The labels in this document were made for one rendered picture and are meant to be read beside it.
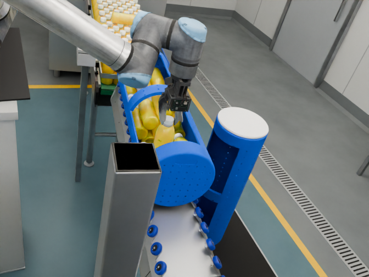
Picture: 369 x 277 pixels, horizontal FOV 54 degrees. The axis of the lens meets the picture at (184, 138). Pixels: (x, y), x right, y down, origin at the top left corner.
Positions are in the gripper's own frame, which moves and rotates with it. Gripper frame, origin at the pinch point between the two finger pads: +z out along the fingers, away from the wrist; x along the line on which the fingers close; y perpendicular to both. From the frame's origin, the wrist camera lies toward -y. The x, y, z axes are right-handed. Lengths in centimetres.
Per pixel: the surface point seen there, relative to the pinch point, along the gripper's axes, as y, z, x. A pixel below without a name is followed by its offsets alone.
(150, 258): 31.3, 36.6, -6.0
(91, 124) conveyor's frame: -118, 88, -15
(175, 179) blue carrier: 11.3, 18.7, 4.2
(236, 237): -30, 114, 77
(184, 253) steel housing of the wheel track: 31.1, 36.1, 6.3
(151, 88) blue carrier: -32.7, 6.3, 0.8
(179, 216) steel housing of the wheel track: 14.3, 36.1, 8.6
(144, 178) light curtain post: 70, -40, -27
